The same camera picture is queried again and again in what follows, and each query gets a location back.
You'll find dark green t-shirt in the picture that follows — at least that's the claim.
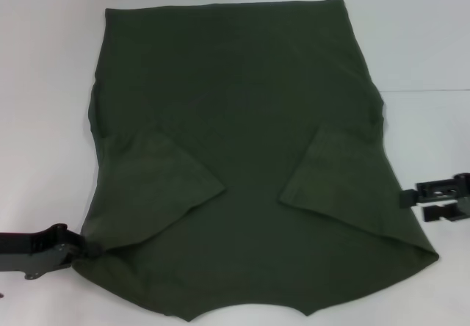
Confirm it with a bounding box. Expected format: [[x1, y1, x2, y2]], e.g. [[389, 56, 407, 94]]
[[72, 0, 440, 325]]

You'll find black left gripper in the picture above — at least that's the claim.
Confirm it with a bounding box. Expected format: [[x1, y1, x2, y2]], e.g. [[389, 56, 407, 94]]
[[0, 222, 108, 281]]

